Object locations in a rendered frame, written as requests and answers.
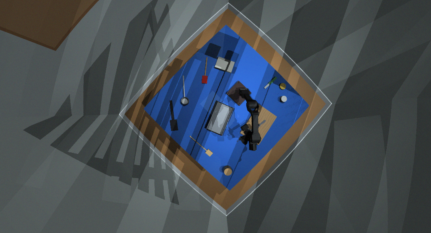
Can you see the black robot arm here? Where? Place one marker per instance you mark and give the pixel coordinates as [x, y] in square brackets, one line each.
[254, 136]

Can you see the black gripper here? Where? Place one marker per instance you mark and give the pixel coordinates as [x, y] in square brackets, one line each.
[246, 129]

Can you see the light brown wooden board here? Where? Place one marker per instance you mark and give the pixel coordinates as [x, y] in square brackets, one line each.
[264, 114]

